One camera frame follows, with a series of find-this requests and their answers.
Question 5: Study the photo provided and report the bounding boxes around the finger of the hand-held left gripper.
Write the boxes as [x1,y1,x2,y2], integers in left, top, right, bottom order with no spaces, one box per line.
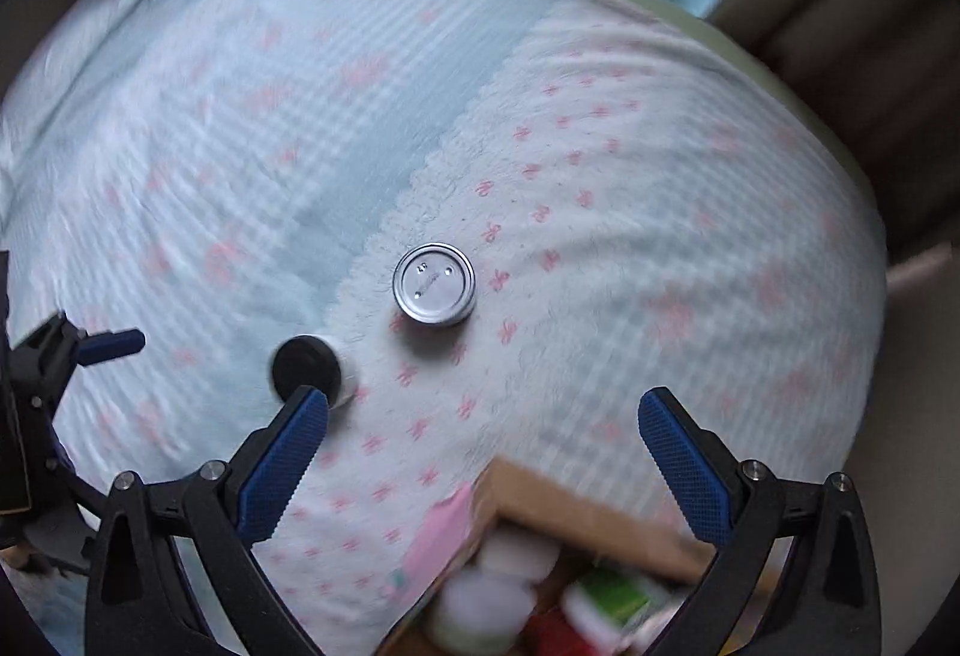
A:
[21,313,147,406]
[19,453,102,571]

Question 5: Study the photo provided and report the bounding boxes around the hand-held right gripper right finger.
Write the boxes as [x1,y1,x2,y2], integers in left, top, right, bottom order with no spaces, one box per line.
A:
[637,387,883,656]

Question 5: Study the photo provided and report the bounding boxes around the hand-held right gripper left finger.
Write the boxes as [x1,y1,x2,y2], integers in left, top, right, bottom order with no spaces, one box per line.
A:
[85,386,329,656]

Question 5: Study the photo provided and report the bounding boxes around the black lid small jar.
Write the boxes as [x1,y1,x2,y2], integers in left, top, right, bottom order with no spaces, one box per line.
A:
[271,335,358,410]

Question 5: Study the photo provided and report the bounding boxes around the cardboard box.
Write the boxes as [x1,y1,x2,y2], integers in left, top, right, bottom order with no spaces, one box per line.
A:
[379,457,785,656]

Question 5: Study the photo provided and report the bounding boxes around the green label white jar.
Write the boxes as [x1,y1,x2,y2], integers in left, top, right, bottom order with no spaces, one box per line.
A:
[562,567,653,642]

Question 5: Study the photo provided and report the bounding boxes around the round silver tin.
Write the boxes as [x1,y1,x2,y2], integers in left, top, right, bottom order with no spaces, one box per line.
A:
[391,241,478,328]

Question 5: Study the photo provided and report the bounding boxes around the green lid jar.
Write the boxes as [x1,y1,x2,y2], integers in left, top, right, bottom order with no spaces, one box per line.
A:
[435,570,537,653]

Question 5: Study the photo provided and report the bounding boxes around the red container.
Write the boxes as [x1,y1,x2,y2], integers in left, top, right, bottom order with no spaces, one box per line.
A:
[523,607,601,656]

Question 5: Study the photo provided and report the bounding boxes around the blue floral bed sheet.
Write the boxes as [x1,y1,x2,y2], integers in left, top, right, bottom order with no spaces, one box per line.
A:
[0,0,890,656]

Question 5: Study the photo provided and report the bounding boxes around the brown curtain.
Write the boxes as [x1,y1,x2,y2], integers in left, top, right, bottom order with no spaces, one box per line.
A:
[709,0,960,267]

